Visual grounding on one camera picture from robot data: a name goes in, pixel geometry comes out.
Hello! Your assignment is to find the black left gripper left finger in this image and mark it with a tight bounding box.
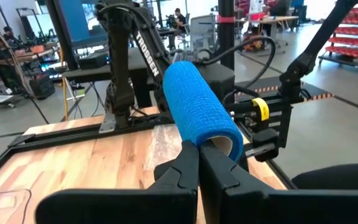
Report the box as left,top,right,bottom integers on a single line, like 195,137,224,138
35,140,200,224

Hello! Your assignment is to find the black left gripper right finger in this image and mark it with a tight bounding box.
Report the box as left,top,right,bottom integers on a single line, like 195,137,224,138
200,141,358,224

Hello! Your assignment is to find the blue cohesive bandage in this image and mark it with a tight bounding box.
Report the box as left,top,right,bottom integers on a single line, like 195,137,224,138
162,60,244,162

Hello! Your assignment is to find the grey office chair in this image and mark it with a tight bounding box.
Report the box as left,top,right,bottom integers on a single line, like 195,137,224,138
190,14,217,52

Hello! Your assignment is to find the red tape band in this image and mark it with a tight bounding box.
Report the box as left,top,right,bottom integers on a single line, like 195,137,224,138
218,15,236,24

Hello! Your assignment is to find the dark blue chair part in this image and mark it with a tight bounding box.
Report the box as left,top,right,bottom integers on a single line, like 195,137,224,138
290,163,358,191

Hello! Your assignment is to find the seated person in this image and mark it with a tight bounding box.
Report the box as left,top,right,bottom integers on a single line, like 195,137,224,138
167,7,188,50

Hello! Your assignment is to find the clear plastic wrapper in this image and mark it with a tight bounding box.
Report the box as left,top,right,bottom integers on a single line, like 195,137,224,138
149,124,183,150

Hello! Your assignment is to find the wooden work table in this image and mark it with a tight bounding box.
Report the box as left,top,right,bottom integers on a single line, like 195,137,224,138
244,15,300,49

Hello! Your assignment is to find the clear plastic bin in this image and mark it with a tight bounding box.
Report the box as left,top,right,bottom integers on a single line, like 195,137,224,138
0,189,32,224

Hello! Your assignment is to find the grey desk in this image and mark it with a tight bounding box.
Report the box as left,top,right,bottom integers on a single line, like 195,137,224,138
62,46,173,110

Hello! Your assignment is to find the rack of small red bins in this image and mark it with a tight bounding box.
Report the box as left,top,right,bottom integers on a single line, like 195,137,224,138
318,0,358,76

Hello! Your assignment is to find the black equipment case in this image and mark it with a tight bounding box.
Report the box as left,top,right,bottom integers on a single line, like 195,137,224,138
29,74,56,100

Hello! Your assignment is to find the monitor with blue screen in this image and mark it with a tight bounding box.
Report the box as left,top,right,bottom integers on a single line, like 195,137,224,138
47,0,109,62

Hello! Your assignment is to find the cluttered workbench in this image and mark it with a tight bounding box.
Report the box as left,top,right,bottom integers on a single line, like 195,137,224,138
0,40,57,110

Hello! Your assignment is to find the yellow cable tag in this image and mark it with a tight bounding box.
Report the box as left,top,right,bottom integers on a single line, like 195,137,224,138
252,97,270,122

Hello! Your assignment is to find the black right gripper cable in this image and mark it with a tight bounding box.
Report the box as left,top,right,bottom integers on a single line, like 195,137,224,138
197,35,277,94

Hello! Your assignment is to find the black striped cable ramp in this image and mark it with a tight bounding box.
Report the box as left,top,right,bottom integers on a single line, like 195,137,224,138
234,76,336,104

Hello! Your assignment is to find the black aluminium table frame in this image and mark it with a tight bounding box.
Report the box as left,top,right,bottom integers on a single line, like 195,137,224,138
0,0,358,190

